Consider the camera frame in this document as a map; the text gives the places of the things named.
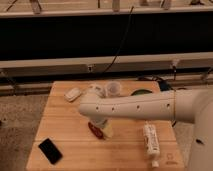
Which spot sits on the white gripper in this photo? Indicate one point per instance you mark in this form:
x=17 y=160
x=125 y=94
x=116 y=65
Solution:
x=105 y=126

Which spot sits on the red pepper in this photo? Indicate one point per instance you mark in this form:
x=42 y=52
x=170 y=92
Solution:
x=96 y=131

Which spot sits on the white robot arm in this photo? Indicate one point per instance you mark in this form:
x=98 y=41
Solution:
x=192 y=105

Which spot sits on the white sponge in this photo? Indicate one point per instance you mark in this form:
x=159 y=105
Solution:
x=73 y=94

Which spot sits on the clear plastic cup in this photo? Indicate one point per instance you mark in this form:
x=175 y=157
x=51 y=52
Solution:
x=113 y=89

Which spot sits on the wooden cutting board table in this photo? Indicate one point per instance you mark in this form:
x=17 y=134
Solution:
x=82 y=151

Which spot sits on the green bowl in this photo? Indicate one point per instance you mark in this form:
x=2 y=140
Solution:
x=141 y=92

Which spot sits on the white tube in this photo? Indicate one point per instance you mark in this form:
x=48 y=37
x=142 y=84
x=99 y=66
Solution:
x=152 y=144

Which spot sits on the black smartphone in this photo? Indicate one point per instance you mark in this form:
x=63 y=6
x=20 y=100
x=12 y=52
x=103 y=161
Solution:
x=50 y=150

